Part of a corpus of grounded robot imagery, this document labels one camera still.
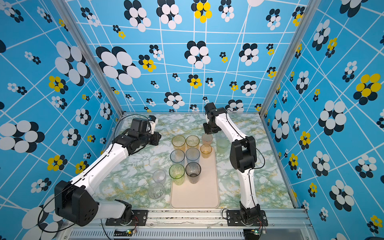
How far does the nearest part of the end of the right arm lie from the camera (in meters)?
0.71

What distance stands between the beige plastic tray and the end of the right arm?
0.22 meters

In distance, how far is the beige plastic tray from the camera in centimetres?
79
